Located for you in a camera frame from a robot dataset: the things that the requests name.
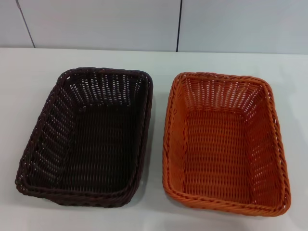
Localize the orange wicker basket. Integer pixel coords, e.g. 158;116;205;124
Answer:
162;71;292;215

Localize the dark brown wicker basket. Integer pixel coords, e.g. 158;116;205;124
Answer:
14;67;154;207

